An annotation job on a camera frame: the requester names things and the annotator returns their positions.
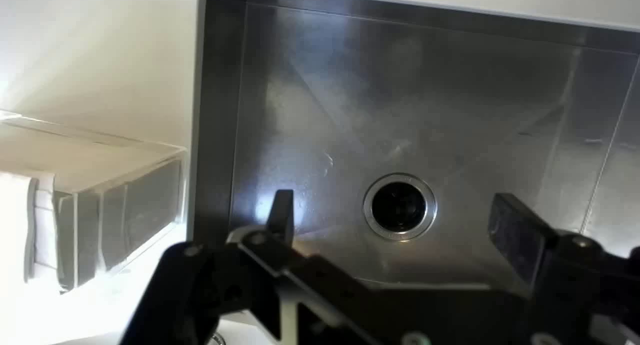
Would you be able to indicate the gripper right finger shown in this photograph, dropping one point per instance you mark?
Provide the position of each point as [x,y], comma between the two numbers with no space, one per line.
[560,270]

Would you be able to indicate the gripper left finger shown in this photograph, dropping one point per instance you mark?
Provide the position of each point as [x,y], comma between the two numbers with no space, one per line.
[210,290]

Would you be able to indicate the clear acrylic napkin holder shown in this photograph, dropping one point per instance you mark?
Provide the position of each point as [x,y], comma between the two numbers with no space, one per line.
[95,205]

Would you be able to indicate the stack of white napkins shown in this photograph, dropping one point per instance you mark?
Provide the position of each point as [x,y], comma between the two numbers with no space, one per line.
[22,225]

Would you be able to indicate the stainless steel sink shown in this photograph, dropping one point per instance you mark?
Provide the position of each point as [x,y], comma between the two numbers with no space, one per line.
[400,135]

